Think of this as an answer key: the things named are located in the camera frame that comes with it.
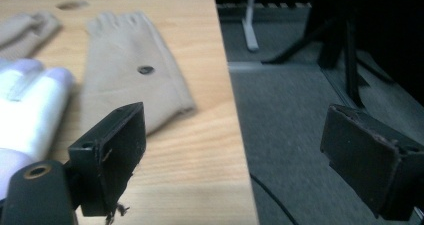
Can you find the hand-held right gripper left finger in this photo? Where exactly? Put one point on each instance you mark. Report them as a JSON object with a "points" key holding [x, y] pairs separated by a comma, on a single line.
{"points": [[106, 158]]}

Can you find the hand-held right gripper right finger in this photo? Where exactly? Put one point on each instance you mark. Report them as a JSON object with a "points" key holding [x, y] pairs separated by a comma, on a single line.
{"points": [[370, 165]]}

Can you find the beige glove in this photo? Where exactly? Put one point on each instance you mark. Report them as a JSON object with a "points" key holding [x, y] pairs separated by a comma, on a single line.
{"points": [[20, 31], [126, 51]]}

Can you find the white glove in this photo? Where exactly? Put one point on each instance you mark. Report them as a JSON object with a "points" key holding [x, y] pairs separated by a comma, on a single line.
{"points": [[30, 118]]}

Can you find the black tripod stand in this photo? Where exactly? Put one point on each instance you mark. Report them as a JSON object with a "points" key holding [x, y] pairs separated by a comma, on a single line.
{"points": [[351, 68]]}

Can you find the white metal stand leg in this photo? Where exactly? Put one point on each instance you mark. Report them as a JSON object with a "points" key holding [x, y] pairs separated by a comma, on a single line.
{"points": [[249, 25]]}

